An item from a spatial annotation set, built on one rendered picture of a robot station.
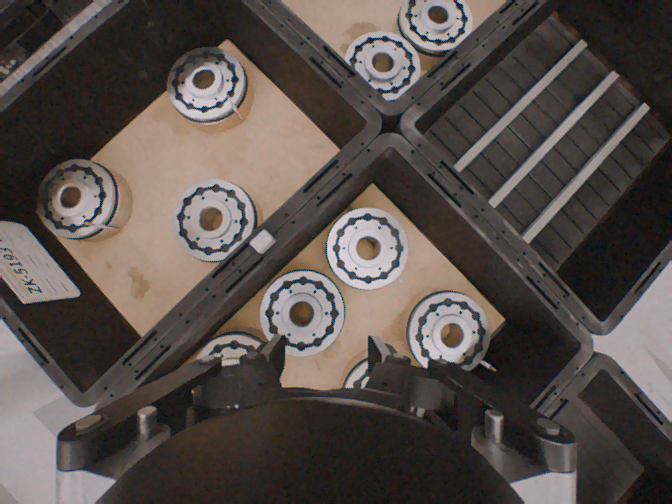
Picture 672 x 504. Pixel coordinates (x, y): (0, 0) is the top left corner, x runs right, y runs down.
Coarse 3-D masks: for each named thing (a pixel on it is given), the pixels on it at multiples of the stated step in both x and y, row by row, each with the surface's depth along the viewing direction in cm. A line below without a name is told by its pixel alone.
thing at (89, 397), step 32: (128, 0) 23; (256, 0) 24; (96, 32) 23; (288, 32) 23; (64, 64) 23; (320, 64) 23; (352, 96) 23; (0, 288) 22; (192, 288) 22; (160, 320) 22; (32, 352) 21; (128, 352) 21; (64, 384) 21; (96, 384) 21
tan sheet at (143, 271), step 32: (160, 96) 33; (256, 96) 33; (128, 128) 33; (160, 128) 33; (192, 128) 33; (256, 128) 33; (288, 128) 33; (96, 160) 32; (128, 160) 32; (160, 160) 32; (192, 160) 33; (224, 160) 33; (256, 160) 33; (288, 160) 33; (320, 160) 33; (160, 192) 32; (256, 192) 33; (288, 192) 33; (128, 224) 32; (160, 224) 32; (96, 256) 31; (128, 256) 32; (160, 256) 32; (128, 288) 31; (160, 288) 31; (128, 320) 31
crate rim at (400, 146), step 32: (352, 160) 23; (416, 160) 23; (320, 192) 23; (448, 192) 23; (288, 224) 22; (480, 224) 23; (256, 256) 22; (512, 256) 23; (224, 288) 22; (544, 288) 23; (192, 320) 22; (576, 320) 22; (160, 352) 21; (576, 352) 22; (128, 384) 21; (544, 384) 22
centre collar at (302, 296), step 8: (296, 296) 28; (304, 296) 28; (312, 296) 28; (288, 304) 28; (312, 304) 28; (320, 304) 29; (288, 312) 28; (320, 312) 28; (288, 320) 28; (312, 320) 28; (320, 320) 28; (288, 328) 28; (296, 328) 28; (304, 328) 28; (312, 328) 28
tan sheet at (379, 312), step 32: (320, 256) 32; (416, 256) 33; (352, 288) 32; (384, 288) 32; (416, 288) 32; (448, 288) 32; (256, 320) 32; (352, 320) 32; (384, 320) 32; (320, 352) 31; (352, 352) 32; (288, 384) 31; (320, 384) 31
